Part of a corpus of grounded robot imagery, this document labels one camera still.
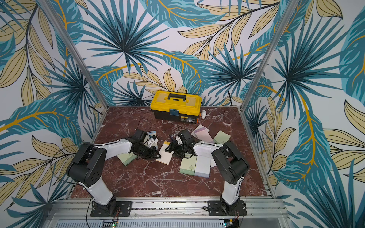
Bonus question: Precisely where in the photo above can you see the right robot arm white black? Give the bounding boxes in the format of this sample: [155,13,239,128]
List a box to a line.
[165,130,250,216]

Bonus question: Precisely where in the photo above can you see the yellow topped cream memo pad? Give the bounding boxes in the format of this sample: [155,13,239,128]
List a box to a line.
[156,142,174,165]

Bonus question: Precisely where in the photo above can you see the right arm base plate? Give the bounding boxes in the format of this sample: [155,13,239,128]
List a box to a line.
[207,200,247,216]

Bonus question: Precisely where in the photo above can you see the grey white memo pad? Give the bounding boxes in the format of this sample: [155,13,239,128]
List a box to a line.
[194,156,211,178]

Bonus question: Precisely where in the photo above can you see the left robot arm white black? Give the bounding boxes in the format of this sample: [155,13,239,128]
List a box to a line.
[67,129,161,216]

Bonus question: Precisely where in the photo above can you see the pink memo pad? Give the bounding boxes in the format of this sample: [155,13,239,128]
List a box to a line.
[196,131,214,143]

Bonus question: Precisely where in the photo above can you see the yellow black toolbox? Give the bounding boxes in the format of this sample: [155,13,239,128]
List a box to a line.
[150,91,202,124]

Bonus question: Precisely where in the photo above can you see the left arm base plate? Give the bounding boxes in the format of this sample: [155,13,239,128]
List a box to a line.
[90,201,132,217]

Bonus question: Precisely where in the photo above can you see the small green memo pad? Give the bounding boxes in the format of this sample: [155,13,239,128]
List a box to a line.
[117,153,137,166]

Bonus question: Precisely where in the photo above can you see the torn white grid page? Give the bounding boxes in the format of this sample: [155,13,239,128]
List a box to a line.
[210,159,216,168]

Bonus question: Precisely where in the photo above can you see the aluminium front rail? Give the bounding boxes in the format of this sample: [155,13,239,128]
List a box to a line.
[43,197,294,228]

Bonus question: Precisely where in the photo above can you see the large green memo pad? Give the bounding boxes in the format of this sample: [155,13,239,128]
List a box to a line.
[179,156,197,176]

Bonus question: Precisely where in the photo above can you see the small white bottle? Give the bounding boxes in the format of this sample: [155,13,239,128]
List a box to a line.
[201,110,206,119]

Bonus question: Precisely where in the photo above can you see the blue topped cream memo pad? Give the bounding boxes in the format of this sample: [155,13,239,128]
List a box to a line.
[146,131,158,149]

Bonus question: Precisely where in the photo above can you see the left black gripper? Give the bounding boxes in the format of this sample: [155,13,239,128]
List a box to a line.
[134,143,162,160]

